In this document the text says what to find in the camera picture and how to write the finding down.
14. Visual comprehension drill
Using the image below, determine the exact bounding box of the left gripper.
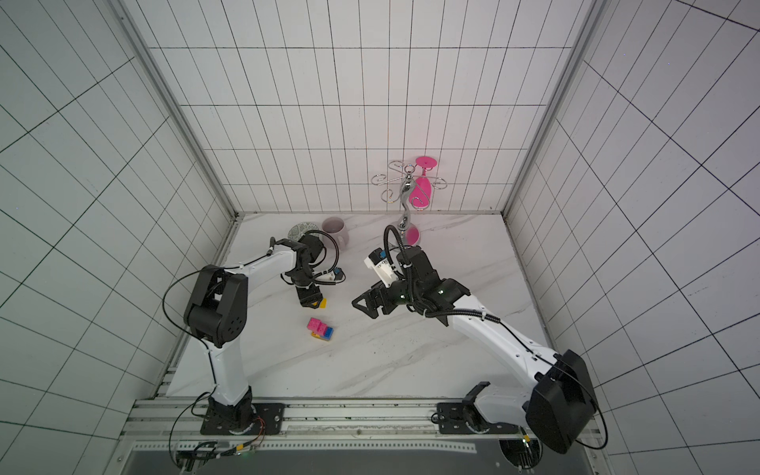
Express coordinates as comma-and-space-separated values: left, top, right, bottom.
290, 265, 324, 310

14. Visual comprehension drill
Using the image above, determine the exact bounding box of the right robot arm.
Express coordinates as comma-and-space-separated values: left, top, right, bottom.
351, 225, 600, 454

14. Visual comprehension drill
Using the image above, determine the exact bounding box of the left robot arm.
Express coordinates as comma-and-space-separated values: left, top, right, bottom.
180, 230, 346, 437

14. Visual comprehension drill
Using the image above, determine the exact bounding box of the pale pink mug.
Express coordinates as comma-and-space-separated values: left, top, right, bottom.
322, 217, 350, 251

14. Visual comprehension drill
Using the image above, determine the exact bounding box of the pink wine glass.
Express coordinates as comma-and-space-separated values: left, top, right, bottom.
409, 156, 437, 210

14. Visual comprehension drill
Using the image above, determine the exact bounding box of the silver cup holder stand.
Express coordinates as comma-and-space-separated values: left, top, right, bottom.
370, 158, 447, 245

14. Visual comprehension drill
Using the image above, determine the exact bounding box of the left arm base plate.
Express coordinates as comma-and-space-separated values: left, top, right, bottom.
200, 403, 285, 437

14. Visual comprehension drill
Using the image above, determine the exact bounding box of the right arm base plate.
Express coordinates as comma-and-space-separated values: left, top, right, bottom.
429, 402, 521, 435

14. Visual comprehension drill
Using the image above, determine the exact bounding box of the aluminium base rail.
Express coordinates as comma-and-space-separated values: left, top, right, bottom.
123, 396, 601, 455

